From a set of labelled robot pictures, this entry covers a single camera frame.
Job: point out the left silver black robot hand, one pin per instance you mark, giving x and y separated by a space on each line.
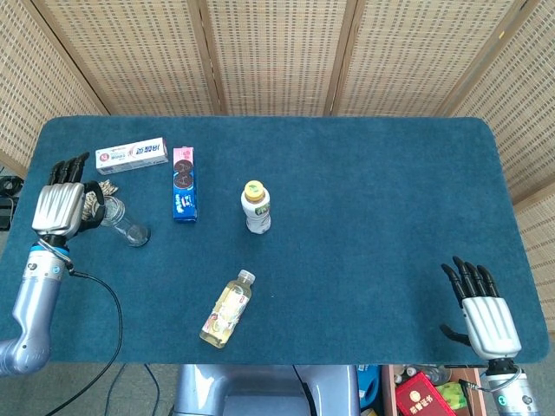
58 208

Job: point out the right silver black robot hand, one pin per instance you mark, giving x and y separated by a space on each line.
490 323

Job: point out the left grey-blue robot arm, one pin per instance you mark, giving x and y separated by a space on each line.
34 303

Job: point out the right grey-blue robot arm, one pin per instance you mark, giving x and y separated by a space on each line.
513 394

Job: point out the clear glass cup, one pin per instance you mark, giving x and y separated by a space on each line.
130 229

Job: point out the green snack packet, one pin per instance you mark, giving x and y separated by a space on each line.
453 394

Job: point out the white red toothpaste box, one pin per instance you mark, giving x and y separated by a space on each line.
130 156

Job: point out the red certificate book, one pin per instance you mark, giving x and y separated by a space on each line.
418 396

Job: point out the brown wooden storage box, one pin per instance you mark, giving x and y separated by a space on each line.
388 390

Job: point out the blue pink cookie box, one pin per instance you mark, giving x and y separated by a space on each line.
185 190

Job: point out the blue plastic container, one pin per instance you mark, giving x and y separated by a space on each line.
368 385

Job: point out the blue felt table cover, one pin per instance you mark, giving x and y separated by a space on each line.
368 216

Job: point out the clear bottle with yellow drink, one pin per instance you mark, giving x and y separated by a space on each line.
227 310

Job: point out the yellow-capped white tea bottle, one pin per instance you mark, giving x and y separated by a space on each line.
256 212

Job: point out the grey-blue robot torso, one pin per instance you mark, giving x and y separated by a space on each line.
260 385

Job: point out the woven wooden folding screen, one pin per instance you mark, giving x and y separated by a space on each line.
277 52

